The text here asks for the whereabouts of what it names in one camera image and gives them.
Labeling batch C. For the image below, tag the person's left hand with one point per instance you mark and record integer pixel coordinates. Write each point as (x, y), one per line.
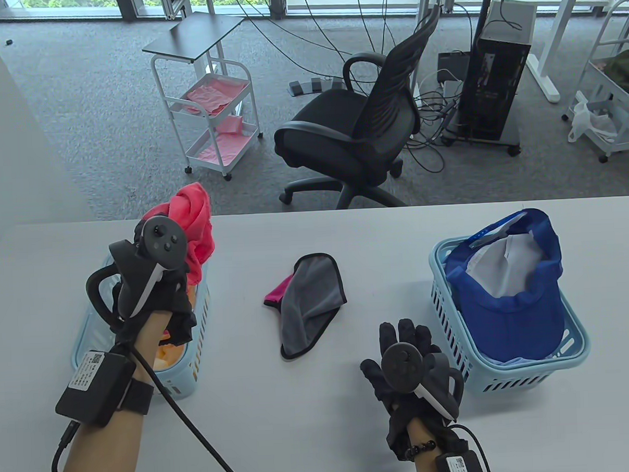
(179, 304)

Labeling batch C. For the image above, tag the person's right hand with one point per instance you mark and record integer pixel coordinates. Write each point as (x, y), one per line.
(400, 407)

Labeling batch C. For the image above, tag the person's left fingers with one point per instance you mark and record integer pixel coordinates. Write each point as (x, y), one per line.
(138, 230)

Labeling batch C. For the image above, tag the person's right thumb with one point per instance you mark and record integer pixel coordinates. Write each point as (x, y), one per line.
(373, 377)

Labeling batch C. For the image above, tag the person's right middle finger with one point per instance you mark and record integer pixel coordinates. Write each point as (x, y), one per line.
(406, 330)

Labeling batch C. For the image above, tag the red cloth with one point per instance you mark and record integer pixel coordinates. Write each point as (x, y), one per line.
(197, 225)

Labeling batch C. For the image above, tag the person's right forearm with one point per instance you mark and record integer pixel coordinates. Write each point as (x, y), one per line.
(426, 466)

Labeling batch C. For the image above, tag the person's left forearm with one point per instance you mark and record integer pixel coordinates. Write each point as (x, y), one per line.
(115, 443)

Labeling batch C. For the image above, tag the black left hand controller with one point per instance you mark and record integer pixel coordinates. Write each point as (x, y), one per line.
(161, 242)

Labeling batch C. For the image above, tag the black hand controller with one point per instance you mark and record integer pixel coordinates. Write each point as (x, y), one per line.
(161, 242)
(403, 367)

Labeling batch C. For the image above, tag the black right hand controller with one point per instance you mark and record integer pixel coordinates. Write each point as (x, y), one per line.
(403, 367)

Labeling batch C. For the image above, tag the grey cloth with black trim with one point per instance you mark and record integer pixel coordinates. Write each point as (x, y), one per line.
(307, 299)

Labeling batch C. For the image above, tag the white paper stuffing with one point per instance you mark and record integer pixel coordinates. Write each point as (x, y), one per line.
(498, 275)

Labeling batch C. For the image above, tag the blue cap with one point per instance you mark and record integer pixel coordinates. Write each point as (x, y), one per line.
(516, 316)

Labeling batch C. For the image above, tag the light blue slotted basket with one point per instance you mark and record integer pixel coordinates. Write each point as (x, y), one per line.
(190, 379)
(508, 379)

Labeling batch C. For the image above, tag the pink plastic bag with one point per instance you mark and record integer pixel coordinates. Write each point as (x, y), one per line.
(224, 148)
(217, 94)
(231, 126)

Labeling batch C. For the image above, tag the orange cloth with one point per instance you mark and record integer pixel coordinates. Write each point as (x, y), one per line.
(168, 354)

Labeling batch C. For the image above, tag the dark top side table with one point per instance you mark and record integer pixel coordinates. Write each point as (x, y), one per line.
(191, 38)

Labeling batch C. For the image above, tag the black office chair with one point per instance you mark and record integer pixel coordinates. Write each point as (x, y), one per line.
(341, 141)

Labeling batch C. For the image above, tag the black computer tower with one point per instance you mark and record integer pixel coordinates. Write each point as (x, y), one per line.
(493, 87)

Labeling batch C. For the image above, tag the black flat box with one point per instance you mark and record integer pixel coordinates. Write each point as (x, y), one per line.
(453, 65)

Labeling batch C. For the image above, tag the white plastic bag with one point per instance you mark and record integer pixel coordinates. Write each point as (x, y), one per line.
(591, 122)

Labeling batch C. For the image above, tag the white desk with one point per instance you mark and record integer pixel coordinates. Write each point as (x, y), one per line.
(546, 54)

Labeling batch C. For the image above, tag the olive green cloth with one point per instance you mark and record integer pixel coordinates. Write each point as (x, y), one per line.
(625, 71)

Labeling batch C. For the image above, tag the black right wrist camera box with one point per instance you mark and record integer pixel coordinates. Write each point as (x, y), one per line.
(462, 467)

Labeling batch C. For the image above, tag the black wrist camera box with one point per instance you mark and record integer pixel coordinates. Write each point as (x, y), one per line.
(462, 467)
(94, 384)

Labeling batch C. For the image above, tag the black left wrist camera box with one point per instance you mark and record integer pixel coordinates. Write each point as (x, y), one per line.
(94, 384)

